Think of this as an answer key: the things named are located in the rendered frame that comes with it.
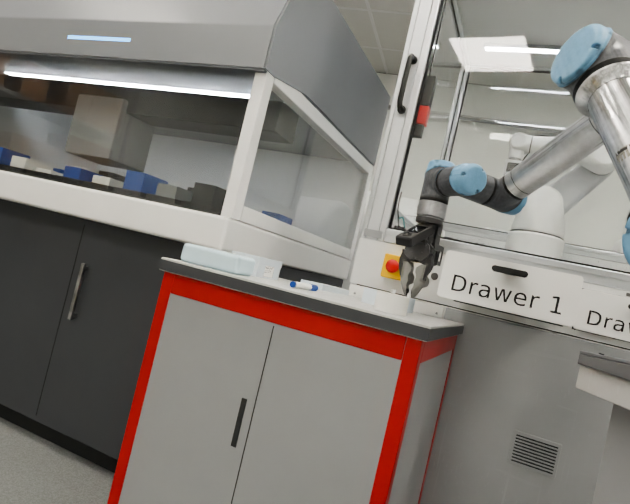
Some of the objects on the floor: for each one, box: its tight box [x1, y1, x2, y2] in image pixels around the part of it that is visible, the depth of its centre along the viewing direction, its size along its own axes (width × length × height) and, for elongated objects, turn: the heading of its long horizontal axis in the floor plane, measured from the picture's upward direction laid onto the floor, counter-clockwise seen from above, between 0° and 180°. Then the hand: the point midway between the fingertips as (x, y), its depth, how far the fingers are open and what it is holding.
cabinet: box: [349, 283, 630, 504], centre depth 184 cm, size 95×103×80 cm
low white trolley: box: [107, 257, 464, 504], centre depth 130 cm, size 58×62×76 cm
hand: (409, 292), depth 133 cm, fingers closed, pressing on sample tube
